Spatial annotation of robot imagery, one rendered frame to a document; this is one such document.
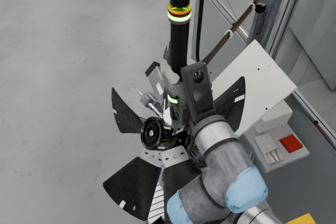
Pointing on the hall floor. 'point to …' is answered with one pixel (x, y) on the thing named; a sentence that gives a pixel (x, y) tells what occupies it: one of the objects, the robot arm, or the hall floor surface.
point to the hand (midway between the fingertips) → (173, 57)
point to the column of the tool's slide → (273, 8)
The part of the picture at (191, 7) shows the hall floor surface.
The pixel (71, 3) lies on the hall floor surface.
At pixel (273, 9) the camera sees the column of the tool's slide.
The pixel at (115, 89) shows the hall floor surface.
